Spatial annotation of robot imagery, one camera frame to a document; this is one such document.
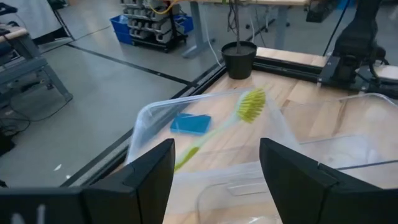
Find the yellow cable on rack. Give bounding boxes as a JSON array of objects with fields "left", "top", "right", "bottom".
[{"left": 148, "top": 0, "right": 181, "bottom": 15}]

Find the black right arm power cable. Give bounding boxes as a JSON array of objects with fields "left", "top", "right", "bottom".
[{"left": 322, "top": 0, "right": 352, "bottom": 57}]

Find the clear plastic bin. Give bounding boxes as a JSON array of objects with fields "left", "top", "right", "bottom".
[
  {"left": 172, "top": 160, "right": 284, "bottom": 224},
  {"left": 279, "top": 92, "right": 398, "bottom": 190},
  {"left": 126, "top": 88, "right": 301, "bottom": 175}
]

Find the green dish brush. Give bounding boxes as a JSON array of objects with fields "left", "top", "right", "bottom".
[{"left": 174, "top": 88, "right": 267, "bottom": 172}]

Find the thin black floor cable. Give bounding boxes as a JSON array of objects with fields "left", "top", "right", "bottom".
[{"left": 0, "top": 99, "right": 75, "bottom": 138}]

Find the parts rack with grey bins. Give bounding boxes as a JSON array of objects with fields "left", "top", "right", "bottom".
[{"left": 120, "top": 0, "right": 189, "bottom": 53}]

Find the white floor cable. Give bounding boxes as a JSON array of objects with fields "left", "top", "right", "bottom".
[{"left": 201, "top": 6, "right": 224, "bottom": 68}]

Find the white panel board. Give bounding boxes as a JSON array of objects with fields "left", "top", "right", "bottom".
[{"left": 0, "top": 0, "right": 75, "bottom": 46}]

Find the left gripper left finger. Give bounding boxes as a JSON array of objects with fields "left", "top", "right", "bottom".
[{"left": 0, "top": 138, "right": 176, "bottom": 224}]

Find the black aluminium table frame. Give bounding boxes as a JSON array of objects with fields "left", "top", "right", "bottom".
[{"left": 60, "top": 54, "right": 398, "bottom": 187}]

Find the grey workbench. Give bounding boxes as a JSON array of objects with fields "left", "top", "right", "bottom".
[{"left": 0, "top": 24, "right": 74, "bottom": 108}]

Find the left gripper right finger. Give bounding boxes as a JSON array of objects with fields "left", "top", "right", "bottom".
[{"left": 259, "top": 138, "right": 398, "bottom": 224}]

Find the blue cellulose sponge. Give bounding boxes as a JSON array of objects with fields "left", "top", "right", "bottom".
[{"left": 170, "top": 113, "right": 213, "bottom": 136}]

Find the blue storage crate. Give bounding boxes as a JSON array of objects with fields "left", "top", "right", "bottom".
[
  {"left": 109, "top": 14, "right": 135, "bottom": 45},
  {"left": 173, "top": 14, "right": 194, "bottom": 34}
]

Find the black box under desk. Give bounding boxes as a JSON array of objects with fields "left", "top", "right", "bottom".
[{"left": 306, "top": 0, "right": 341, "bottom": 23}]

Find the green potted plant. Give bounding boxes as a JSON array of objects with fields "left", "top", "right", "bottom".
[{"left": 221, "top": 0, "right": 258, "bottom": 80}]

